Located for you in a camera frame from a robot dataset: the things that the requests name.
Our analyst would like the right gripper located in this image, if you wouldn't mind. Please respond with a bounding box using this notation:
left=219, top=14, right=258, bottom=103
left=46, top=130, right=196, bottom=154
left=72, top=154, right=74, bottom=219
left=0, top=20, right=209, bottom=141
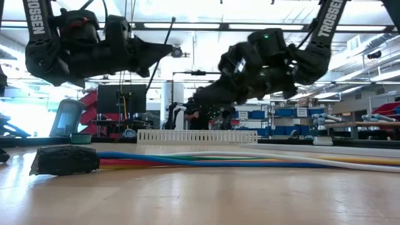
left=192, top=62, right=298, bottom=107

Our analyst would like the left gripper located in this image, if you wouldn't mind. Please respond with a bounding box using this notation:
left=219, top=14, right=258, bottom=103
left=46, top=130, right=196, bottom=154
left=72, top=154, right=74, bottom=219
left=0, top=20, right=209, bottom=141
left=104, top=35, right=174, bottom=79

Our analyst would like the thin black rod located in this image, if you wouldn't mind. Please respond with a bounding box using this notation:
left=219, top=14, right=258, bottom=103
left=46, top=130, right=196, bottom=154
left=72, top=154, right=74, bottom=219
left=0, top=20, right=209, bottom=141
left=145, top=17, right=176, bottom=94

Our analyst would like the white slotted cable duct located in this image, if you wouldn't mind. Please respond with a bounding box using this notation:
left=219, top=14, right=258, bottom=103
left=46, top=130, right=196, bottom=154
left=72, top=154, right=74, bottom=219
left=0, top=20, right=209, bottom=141
left=136, top=129, right=259, bottom=146

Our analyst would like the white duct cover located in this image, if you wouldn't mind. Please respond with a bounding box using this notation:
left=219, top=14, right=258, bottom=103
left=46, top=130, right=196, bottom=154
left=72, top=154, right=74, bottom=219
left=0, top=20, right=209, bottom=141
left=239, top=142, right=400, bottom=159

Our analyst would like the black cable end connector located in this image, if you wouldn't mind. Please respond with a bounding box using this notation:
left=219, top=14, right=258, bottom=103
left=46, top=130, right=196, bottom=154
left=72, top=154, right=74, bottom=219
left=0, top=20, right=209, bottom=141
left=29, top=144, right=101, bottom=177

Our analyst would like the bundle of coloured wires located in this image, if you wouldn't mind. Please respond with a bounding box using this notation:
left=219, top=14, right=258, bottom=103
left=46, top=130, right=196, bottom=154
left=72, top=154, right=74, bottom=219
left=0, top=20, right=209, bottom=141
left=159, top=151, right=400, bottom=174

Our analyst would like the person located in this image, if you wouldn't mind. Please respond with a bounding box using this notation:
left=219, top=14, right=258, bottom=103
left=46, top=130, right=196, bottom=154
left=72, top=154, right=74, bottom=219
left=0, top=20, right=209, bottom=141
left=183, top=96, right=211, bottom=131

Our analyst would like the LED light bar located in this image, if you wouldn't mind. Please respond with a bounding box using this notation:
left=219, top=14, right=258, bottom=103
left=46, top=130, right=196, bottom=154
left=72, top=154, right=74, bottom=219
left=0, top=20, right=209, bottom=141
left=142, top=22, right=221, bottom=29
left=336, top=24, right=388, bottom=31
left=227, top=24, right=303, bottom=31

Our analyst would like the black monitor screen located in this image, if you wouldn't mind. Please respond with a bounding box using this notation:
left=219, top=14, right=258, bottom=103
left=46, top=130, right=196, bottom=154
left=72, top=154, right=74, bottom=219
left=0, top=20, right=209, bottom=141
left=97, top=84, right=148, bottom=115

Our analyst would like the black overhead crossbeam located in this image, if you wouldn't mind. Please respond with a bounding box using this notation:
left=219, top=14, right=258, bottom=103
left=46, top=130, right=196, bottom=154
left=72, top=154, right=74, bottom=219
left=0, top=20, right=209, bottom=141
left=0, top=21, right=400, bottom=34

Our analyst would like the red bin rack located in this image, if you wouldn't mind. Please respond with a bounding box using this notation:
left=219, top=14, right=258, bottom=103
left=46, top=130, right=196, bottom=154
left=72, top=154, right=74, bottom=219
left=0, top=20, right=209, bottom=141
left=78, top=90, right=99, bottom=136

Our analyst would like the grey office chair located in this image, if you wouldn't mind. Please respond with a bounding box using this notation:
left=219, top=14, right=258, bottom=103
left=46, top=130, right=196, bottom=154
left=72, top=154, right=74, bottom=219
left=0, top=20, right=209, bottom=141
left=49, top=99, right=86, bottom=138

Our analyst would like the dark tape roll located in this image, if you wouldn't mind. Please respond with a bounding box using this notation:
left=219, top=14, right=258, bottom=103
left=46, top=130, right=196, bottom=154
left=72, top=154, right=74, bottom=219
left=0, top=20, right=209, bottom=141
left=69, top=132, right=93, bottom=145

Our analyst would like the wooden workbench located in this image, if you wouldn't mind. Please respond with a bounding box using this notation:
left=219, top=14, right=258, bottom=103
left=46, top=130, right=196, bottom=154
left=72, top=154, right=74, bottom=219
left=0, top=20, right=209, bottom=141
left=324, top=121, right=400, bottom=141

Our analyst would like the black ceiling device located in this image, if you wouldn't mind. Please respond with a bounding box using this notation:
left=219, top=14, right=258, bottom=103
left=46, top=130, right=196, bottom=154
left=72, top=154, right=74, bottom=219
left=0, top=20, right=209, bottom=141
left=366, top=49, right=383, bottom=60

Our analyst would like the black overhead camera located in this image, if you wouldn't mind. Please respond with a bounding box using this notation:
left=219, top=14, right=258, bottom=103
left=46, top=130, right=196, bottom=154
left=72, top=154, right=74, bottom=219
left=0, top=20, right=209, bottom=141
left=171, top=44, right=191, bottom=59

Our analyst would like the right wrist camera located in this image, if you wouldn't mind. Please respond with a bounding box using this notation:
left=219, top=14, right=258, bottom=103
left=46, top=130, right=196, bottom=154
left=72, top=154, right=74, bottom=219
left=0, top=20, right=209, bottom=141
left=217, top=41, right=251, bottom=78

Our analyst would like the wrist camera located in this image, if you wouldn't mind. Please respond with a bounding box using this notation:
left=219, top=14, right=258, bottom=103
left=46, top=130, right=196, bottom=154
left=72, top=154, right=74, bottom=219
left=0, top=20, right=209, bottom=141
left=104, top=14, right=133, bottom=42
left=217, top=41, right=251, bottom=78

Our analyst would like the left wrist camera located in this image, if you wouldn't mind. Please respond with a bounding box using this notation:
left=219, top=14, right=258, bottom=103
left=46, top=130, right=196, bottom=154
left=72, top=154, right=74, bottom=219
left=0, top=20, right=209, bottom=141
left=104, top=14, right=133, bottom=42

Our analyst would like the black aluminium table frame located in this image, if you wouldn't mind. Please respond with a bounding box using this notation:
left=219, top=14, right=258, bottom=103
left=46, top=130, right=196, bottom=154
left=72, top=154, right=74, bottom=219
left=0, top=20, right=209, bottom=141
left=0, top=136, right=400, bottom=150

